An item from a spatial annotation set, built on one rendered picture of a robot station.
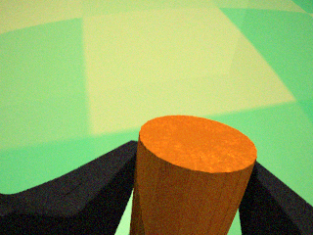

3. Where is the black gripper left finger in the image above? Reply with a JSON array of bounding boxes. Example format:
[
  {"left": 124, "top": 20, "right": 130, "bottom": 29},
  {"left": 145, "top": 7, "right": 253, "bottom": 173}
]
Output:
[{"left": 0, "top": 140, "right": 138, "bottom": 235}]

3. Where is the orange knob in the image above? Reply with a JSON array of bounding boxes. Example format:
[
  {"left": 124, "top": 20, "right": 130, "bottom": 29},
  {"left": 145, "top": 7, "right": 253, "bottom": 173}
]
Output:
[{"left": 129, "top": 115, "right": 258, "bottom": 235}]

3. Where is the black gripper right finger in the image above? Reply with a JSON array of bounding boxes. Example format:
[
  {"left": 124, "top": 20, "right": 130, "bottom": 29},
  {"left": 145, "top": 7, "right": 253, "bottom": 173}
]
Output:
[{"left": 239, "top": 162, "right": 313, "bottom": 235}]

